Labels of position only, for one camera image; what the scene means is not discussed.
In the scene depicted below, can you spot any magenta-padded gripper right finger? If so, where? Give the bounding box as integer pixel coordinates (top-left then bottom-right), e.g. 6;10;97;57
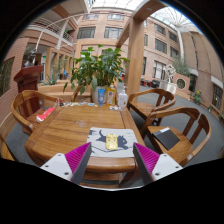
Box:
132;142;184;186

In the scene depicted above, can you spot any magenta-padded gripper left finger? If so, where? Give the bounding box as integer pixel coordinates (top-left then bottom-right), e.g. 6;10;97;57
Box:
39;142;93;185

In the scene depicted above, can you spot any yellow computer mouse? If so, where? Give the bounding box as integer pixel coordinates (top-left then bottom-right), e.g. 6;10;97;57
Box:
105;133;119;151

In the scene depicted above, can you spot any grey cat-print mouse pad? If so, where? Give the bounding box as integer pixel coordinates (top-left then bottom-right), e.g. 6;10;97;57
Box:
85;126;139;159

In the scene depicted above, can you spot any wooden armchair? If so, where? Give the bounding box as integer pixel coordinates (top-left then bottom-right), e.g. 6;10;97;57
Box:
10;89;63;135
139;106;213;168
0;112;18;162
70;84;93;103
127;88;177;126

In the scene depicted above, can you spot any black notebook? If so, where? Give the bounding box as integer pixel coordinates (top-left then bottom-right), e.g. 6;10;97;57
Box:
151;127;181;151

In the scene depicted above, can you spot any red and white bag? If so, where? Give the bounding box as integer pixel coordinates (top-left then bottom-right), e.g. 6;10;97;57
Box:
35;107;56;123

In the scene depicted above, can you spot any white pump bottle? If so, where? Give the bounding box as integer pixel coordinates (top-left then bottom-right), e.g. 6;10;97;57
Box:
117;89;129;110

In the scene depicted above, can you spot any yellow flowering plant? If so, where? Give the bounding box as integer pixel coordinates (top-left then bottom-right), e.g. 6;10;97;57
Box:
193;89;204;105

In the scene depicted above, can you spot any blue tube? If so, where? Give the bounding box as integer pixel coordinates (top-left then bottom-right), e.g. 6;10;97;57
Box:
97;88;106;107

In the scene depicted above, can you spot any spiky green agave plant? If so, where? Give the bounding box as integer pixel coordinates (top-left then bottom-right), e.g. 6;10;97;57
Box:
43;71;61;86

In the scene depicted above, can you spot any yellow liquid soap bottle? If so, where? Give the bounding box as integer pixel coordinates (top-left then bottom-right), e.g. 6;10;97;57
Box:
106;83;117;106

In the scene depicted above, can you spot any white abstract sculpture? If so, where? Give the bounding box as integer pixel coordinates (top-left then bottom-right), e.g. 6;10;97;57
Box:
164;63;178;94

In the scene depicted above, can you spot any leafy potted plant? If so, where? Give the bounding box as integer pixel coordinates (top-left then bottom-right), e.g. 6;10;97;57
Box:
63;44;130;104

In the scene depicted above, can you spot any dark bust statue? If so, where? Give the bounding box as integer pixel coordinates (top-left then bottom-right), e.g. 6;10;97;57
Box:
23;48;38;68

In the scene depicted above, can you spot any dark red wooden pedestal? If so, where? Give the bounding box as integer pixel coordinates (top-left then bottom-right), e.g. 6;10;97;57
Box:
13;65;44;101

